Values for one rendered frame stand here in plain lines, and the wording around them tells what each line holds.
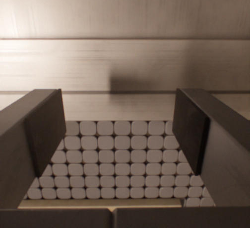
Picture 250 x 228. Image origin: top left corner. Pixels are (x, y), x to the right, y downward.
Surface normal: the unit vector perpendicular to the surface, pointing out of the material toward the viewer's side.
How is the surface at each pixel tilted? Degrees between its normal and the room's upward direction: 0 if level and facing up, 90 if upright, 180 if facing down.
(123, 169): 0
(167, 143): 0
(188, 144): 90
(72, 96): 0
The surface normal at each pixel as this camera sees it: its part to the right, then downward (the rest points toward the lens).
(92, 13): 0.01, 0.36
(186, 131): -1.00, 0.00
